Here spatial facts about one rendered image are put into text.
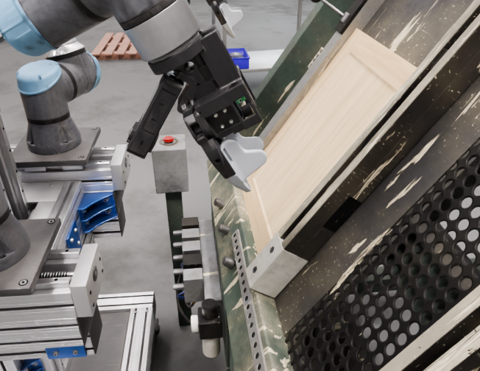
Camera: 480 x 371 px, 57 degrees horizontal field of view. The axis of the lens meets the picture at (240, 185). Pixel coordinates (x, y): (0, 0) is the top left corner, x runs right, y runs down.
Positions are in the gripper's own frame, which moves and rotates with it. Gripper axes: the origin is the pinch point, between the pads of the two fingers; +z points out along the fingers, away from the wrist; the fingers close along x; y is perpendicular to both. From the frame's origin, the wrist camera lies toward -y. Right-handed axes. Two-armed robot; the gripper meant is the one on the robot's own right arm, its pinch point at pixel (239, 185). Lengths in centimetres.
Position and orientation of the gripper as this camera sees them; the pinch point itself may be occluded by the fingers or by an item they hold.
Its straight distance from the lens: 60.2
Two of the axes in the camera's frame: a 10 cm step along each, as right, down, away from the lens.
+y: 8.8, -4.3, -1.9
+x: -0.8, -5.3, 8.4
